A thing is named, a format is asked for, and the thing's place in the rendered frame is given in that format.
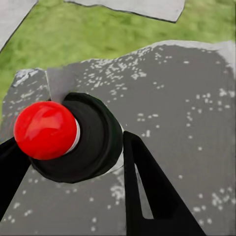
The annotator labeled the insectifuge atomizer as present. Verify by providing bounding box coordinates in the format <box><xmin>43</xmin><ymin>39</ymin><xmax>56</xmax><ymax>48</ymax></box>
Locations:
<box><xmin>14</xmin><ymin>66</ymin><xmax>124</xmax><ymax>183</ymax></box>

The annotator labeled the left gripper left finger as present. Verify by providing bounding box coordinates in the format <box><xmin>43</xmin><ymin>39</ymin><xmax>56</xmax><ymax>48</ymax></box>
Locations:
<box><xmin>0</xmin><ymin>137</ymin><xmax>31</xmax><ymax>222</ymax></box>

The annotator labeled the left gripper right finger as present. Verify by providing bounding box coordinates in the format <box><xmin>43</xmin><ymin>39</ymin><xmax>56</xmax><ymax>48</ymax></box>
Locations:
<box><xmin>123</xmin><ymin>131</ymin><xmax>206</xmax><ymax>236</ymax></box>

